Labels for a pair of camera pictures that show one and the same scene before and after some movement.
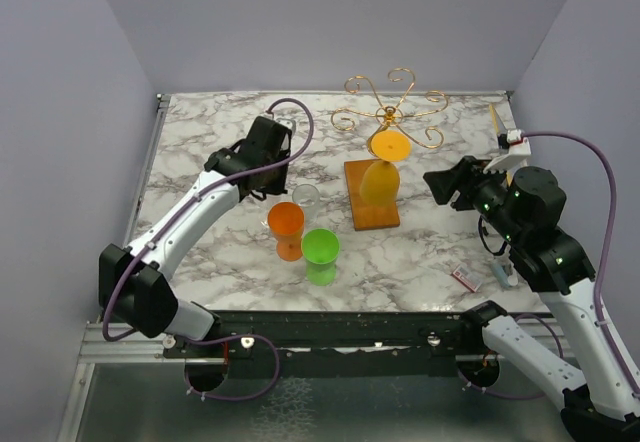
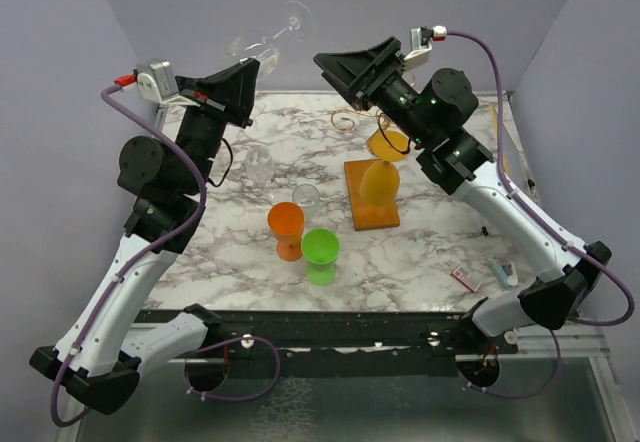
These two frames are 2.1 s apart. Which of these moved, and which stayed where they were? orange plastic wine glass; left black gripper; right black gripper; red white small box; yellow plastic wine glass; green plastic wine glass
Moved: left black gripper; right black gripper
Stayed: yellow plastic wine glass; red white small box; green plastic wine glass; orange plastic wine glass
